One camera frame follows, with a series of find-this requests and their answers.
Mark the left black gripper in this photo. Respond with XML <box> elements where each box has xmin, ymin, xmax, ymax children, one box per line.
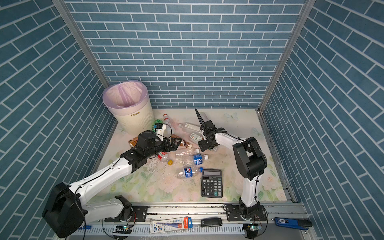
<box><xmin>145</xmin><ymin>137</ymin><xmax>182</xmax><ymax>159</ymax></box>

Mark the red-green label clear bottle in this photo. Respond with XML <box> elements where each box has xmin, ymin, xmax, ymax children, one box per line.
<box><xmin>189</xmin><ymin>133</ymin><xmax>218</xmax><ymax>152</ymax></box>

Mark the clear white-label bottle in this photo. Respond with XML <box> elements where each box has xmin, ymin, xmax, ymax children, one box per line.
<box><xmin>179</xmin><ymin>123</ymin><xmax>202</xmax><ymax>134</ymax></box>

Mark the white bottle red cap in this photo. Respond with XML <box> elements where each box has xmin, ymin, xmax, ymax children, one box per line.
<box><xmin>163</xmin><ymin>114</ymin><xmax>174</xmax><ymax>130</ymax></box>

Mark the green plastic bottle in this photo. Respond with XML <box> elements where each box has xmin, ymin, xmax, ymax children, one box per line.
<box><xmin>153</xmin><ymin>119</ymin><xmax>163</xmax><ymax>131</ymax></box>

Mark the brown coffee bottle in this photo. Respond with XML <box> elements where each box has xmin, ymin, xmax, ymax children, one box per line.
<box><xmin>172</xmin><ymin>134</ymin><xmax>193</xmax><ymax>148</ymax></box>
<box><xmin>129</xmin><ymin>137</ymin><xmax>139</xmax><ymax>148</ymax></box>

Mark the clear bottle blue cap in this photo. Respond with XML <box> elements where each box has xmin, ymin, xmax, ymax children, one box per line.
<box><xmin>200</xmin><ymin>112</ymin><xmax>210</xmax><ymax>123</ymax></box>

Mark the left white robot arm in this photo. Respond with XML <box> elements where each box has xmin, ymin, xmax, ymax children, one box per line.
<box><xmin>42</xmin><ymin>131</ymin><xmax>182</xmax><ymax>239</ymax></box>

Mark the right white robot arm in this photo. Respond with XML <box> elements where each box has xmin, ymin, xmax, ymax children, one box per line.
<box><xmin>198</xmin><ymin>119</ymin><xmax>268</xmax><ymax>219</ymax></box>

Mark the white plastic trash bin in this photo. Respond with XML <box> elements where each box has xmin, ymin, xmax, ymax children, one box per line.
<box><xmin>102</xmin><ymin>80</ymin><xmax>155</xmax><ymax>136</ymax></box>

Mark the pink bin liner bag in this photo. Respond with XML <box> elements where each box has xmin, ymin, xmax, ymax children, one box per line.
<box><xmin>103</xmin><ymin>81</ymin><xmax>150</xmax><ymax>116</ymax></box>

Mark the clear bottle white cap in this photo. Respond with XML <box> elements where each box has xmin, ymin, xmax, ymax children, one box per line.
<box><xmin>175</xmin><ymin>148</ymin><xmax>201</xmax><ymax>158</ymax></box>

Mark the red-label bottle yellow cap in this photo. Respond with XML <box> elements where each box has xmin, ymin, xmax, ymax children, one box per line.
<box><xmin>157</xmin><ymin>152</ymin><xmax>173</xmax><ymax>166</ymax></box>

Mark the blue-label water bottle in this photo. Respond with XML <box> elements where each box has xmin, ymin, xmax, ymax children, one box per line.
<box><xmin>182</xmin><ymin>154</ymin><xmax>209</xmax><ymax>168</ymax></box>

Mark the pepsi label bottle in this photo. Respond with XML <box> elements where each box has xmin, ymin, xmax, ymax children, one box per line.
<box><xmin>176</xmin><ymin>167</ymin><xmax>204</xmax><ymax>179</ymax></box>

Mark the black desk calculator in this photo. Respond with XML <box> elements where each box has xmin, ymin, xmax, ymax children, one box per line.
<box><xmin>201</xmin><ymin>169</ymin><xmax>223</xmax><ymax>199</ymax></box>

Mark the red white toothpaste box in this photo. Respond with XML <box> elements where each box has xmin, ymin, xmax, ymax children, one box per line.
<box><xmin>150</xmin><ymin>217</ymin><xmax>194</xmax><ymax>234</ymax></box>

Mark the black car key fob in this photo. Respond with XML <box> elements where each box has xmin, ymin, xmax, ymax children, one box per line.
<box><xmin>201</xmin><ymin>217</ymin><xmax>223</xmax><ymax>227</ymax></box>

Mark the left small circuit board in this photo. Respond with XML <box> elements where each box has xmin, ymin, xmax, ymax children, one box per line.
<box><xmin>113</xmin><ymin>225</ymin><xmax>133</xmax><ymax>235</ymax></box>

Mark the small circuit board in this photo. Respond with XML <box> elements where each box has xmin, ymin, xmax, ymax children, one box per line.
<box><xmin>245</xmin><ymin>224</ymin><xmax>262</xmax><ymax>232</ymax></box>
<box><xmin>113</xmin><ymin>225</ymin><xmax>133</xmax><ymax>235</ymax></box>

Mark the right small circuit board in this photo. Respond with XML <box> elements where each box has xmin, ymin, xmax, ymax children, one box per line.
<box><xmin>245</xmin><ymin>224</ymin><xmax>262</xmax><ymax>232</ymax></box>

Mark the blue marker pen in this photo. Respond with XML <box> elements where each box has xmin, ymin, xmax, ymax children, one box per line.
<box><xmin>78</xmin><ymin>225</ymin><xmax>92</xmax><ymax>232</ymax></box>

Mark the blue black utility tool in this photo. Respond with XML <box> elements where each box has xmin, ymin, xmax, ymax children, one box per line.
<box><xmin>274</xmin><ymin>218</ymin><xmax>313</xmax><ymax>231</ymax></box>

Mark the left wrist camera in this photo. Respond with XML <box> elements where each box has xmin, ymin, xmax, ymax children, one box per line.
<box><xmin>155</xmin><ymin>124</ymin><xmax>167</xmax><ymax>142</ymax></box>

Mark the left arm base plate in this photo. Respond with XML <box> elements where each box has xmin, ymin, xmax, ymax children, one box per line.
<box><xmin>104</xmin><ymin>206</ymin><xmax>149</xmax><ymax>223</ymax></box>

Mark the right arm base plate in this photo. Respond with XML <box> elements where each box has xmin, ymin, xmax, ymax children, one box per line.
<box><xmin>223</xmin><ymin>204</ymin><xmax>268</xmax><ymax>222</ymax></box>

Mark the aluminium rail frame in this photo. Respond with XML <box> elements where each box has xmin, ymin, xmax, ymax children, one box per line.
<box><xmin>70</xmin><ymin>203</ymin><xmax>310</xmax><ymax>240</ymax></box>

